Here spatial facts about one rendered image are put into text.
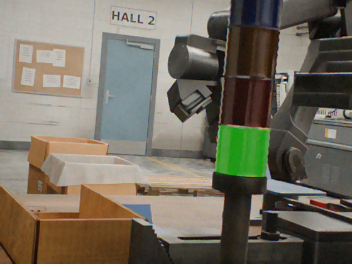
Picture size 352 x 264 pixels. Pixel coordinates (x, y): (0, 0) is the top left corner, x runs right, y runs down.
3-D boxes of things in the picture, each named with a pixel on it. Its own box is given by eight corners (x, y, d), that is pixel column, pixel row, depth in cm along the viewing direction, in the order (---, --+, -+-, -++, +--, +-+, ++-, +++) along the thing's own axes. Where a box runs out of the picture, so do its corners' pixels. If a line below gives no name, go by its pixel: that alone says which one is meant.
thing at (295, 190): (264, 180, 99) (266, 161, 99) (326, 195, 85) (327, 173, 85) (224, 180, 96) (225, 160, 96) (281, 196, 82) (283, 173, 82)
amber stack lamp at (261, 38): (258, 79, 49) (262, 35, 49) (286, 79, 45) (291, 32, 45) (214, 75, 47) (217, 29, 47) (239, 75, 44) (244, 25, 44)
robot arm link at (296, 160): (289, 147, 108) (312, 148, 111) (254, 142, 115) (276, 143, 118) (285, 184, 108) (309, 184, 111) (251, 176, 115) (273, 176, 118)
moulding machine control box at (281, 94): (271, 109, 960) (274, 83, 958) (285, 110, 968) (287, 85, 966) (278, 110, 943) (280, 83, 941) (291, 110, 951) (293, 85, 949)
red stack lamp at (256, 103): (253, 125, 49) (257, 81, 49) (281, 129, 46) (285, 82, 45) (209, 122, 47) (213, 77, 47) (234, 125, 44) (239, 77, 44)
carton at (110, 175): (147, 242, 423) (153, 166, 420) (52, 243, 399) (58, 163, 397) (119, 221, 484) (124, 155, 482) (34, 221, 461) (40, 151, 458)
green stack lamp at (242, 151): (249, 170, 49) (253, 127, 49) (276, 177, 46) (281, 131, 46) (205, 168, 48) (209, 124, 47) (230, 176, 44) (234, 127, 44)
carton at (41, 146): (107, 220, 483) (114, 144, 480) (38, 222, 460) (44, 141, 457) (85, 207, 534) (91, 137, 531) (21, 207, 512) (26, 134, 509)
